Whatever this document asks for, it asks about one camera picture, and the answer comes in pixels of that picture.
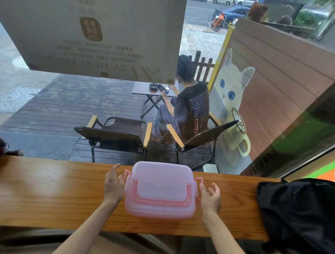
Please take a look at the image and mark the person's left hand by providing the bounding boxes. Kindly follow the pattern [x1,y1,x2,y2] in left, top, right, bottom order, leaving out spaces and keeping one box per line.
[103,163,126,207]

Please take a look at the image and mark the person's right hand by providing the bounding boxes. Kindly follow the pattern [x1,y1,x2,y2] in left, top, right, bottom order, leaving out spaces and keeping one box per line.
[199,182,222,216]

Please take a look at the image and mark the clear pink box lid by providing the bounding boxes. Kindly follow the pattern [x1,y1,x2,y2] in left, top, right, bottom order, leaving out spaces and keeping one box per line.
[125,161,199,203]

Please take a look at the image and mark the pink plastic box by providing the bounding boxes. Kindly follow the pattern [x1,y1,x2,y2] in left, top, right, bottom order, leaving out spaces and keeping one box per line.
[123,169,203,220]

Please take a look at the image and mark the person's left forearm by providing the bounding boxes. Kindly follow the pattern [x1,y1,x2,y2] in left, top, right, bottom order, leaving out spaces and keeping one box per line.
[52,199,117,254]

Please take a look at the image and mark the person's right forearm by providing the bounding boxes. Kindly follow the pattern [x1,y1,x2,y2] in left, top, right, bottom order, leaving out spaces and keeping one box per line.
[203,210,246,254]

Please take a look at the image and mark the brown folding armchair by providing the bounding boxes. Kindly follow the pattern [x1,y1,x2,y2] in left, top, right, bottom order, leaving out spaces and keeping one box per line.
[74,115,153,163]
[166,114,239,171]

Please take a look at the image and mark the brown padded stool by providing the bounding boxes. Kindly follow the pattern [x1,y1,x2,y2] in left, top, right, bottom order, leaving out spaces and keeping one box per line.
[86,231,183,254]

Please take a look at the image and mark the black backpack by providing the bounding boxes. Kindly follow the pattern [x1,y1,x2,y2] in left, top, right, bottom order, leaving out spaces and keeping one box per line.
[256,178,335,254]

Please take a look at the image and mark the dark folding outdoor table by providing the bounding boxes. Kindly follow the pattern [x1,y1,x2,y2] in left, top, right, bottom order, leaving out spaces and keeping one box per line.
[131,81,180,118]

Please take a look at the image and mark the green orange black kiosk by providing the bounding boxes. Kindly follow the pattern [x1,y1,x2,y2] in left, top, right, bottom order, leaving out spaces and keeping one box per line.
[308,161,335,182]

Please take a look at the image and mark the dark wooden picket fence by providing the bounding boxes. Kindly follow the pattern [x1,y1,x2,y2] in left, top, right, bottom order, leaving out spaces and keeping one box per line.
[188,50,216,84]

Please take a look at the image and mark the beige window poster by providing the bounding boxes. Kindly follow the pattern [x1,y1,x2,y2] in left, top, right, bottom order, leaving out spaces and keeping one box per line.
[0,0,188,85]

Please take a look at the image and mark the wooden partition with cat painting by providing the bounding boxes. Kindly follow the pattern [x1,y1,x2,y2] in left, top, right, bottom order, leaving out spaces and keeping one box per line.
[208,17,335,178]

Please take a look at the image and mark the orange scooter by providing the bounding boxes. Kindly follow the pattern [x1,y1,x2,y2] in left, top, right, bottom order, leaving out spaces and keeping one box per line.
[210,12,226,32]

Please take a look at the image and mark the blue car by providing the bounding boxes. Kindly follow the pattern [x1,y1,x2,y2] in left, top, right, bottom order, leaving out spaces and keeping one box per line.
[211,6,251,25]

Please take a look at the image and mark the row of parked cars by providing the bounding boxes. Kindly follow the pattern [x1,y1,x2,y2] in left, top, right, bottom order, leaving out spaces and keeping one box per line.
[212,0,258,6]

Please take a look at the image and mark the dark standing board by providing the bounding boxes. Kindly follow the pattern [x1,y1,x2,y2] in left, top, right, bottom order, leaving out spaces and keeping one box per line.
[264,0,305,23]

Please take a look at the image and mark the tan window frame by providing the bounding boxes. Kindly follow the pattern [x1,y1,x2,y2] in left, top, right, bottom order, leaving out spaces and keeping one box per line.
[281,146,335,182]

